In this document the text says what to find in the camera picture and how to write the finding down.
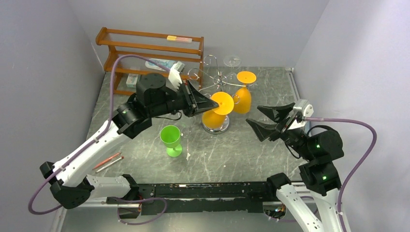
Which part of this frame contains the small white box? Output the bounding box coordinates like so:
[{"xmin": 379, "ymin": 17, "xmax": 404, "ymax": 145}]
[{"xmin": 126, "ymin": 73, "xmax": 141, "ymax": 88}]

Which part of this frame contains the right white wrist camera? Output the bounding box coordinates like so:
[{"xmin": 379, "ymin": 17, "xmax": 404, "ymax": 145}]
[{"xmin": 290, "ymin": 99, "xmax": 314, "ymax": 130}]

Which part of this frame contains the wooden shelf rack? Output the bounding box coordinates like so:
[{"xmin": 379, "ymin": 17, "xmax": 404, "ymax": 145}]
[{"xmin": 95, "ymin": 27, "xmax": 205, "ymax": 95}]

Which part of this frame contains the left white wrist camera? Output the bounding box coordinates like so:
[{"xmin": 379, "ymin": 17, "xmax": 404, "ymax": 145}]
[{"xmin": 168, "ymin": 61, "xmax": 185, "ymax": 90}]

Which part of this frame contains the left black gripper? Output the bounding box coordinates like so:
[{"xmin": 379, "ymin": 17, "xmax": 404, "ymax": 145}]
[{"xmin": 151, "ymin": 80, "xmax": 220, "ymax": 119}]

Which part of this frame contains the green plastic goblet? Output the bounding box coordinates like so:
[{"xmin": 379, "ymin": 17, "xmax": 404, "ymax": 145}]
[{"xmin": 160, "ymin": 125, "xmax": 182, "ymax": 158}]

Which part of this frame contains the clear wine glass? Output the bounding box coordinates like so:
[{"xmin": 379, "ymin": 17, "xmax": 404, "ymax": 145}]
[{"xmin": 223, "ymin": 55, "xmax": 241, "ymax": 79}]

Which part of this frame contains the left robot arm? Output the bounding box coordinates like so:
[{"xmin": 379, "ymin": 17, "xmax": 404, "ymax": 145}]
[{"xmin": 40, "ymin": 73, "xmax": 218, "ymax": 209}]

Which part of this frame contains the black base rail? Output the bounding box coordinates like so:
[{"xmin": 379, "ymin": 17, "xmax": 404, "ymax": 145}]
[{"xmin": 105, "ymin": 181, "xmax": 278, "ymax": 216}]

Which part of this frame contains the silver pen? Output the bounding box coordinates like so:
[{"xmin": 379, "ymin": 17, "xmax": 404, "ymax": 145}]
[{"xmin": 95, "ymin": 156, "xmax": 124, "ymax": 173}]

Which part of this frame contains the orange plastic goblet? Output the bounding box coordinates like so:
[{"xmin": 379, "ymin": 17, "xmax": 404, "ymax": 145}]
[
  {"xmin": 233, "ymin": 71, "xmax": 257, "ymax": 114},
  {"xmin": 202, "ymin": 91, "xmax": 234, "ymax": 128}
]

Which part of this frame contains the blue oval package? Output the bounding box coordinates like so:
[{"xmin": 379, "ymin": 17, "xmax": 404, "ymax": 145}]
[{"xmin": 145, "ymin": 58, "xmax": 177, "ymax": 71}]

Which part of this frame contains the yellow pink eraser bar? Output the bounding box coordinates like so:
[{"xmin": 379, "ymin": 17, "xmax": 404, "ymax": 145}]
[{"xmin": 166, "ymin": 35, "xmax": 193, "ymax": 43}]

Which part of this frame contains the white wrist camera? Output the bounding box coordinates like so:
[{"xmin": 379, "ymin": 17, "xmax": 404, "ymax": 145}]
[
  {"xmin": 168, "ymin": 61, "xmax": 185, "ymax": 90},
  {"xmin": 290, "ymin": 99, "xmax": 314, "ymax": 130}
]

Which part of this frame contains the chrome wine glass rack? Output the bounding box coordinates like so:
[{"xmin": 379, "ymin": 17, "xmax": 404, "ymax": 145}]
[{"xmin": 188, "ymin": 55, "xmax": 243, "ymax": 135}]

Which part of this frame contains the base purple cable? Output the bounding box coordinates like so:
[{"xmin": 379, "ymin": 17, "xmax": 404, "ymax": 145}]
[{"xmin": 117, "ymin": 197, "xmax": 168, "ymax": 226}]

